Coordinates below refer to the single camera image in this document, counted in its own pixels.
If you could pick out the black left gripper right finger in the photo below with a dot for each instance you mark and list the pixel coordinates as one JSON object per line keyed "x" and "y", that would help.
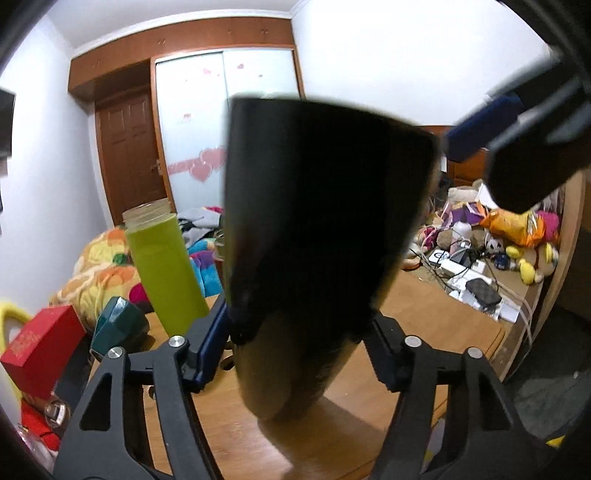
{"x": 453, "y": 419}

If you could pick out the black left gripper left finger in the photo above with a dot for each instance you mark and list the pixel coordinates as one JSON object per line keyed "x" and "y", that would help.
{"x": 107, "y": 436}

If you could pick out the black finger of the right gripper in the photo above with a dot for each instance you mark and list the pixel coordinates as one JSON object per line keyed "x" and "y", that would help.
{"x": 535, "y": 129}

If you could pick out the black tapered cup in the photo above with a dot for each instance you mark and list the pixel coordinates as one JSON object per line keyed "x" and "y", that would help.
{"x": 321, "y": 201}

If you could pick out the dark teal faceted cup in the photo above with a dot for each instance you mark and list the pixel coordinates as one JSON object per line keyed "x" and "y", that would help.
{"x": 120, "y": 324}

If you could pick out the wooden bed headboard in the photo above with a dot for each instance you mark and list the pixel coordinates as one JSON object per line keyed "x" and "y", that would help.
{"x": 460, "y": 174}

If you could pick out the orange snack bag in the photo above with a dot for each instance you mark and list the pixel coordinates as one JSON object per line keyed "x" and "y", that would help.
{"x": 526, "y": 230}

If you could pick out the red gift box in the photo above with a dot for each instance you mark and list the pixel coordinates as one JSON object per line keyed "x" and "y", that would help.
{"x": 38, "y": 355}

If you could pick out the black white soccer ball toy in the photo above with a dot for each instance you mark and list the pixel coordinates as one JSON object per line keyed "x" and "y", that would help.
{"x": 494, "y": 246}

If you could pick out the yellow plush toy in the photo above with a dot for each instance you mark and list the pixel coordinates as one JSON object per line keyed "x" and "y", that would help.
{"x": 533, "y": 264}

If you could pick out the dark patterned wallet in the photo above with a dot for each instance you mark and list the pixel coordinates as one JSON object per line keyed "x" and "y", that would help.
{"x": 484, "y": 293}

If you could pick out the white power strip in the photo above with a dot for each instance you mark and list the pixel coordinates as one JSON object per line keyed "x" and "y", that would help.
{"x": 455, "y": 270}

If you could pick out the orange yellow floral blanket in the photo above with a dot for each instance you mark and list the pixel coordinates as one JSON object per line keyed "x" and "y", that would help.
{"x": 103, "y": 270}

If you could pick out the blue plush blanket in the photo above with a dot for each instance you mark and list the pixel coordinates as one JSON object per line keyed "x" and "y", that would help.
{"x": 201, "y": 255}

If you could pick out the green plastic bottle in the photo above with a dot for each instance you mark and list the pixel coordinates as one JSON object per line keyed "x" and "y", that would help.
{"x": 159, "y": 254}

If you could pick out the brown wooden door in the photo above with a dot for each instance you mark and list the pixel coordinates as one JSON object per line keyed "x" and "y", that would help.
{"x": 128, "y": 155}

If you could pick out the white sliding wardrobe doors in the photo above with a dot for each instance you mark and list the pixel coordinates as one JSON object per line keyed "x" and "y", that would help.
{"x": 193, "y": 93}

